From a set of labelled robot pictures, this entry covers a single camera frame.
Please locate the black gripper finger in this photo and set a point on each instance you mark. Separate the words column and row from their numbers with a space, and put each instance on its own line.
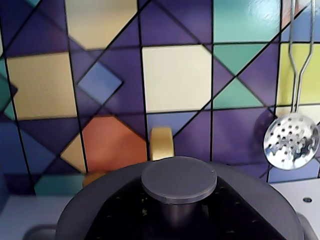
column 237, row 220
column 125, row 220

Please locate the gray plastic lid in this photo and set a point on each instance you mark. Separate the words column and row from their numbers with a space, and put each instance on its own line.
column 178, row 180

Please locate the steel skimmer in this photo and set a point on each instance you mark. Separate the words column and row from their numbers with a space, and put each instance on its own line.
column 290, row 142

